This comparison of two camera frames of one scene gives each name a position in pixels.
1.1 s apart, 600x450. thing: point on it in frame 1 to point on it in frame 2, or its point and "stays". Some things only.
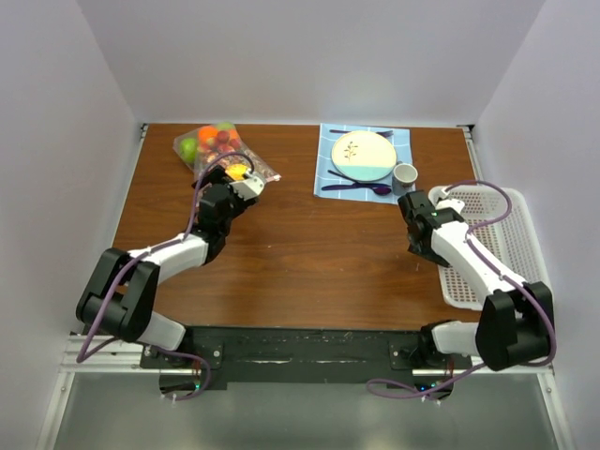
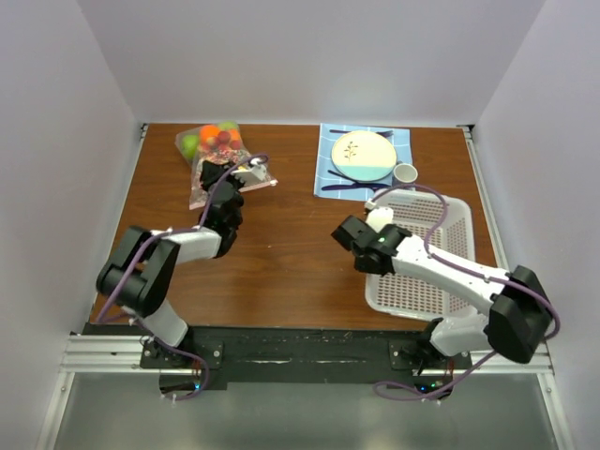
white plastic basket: x=504 y=219 to x=446 y=223
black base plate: x=210 y=357 stays
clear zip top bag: x=208 y=146 stays
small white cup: x=403 y=177 stays
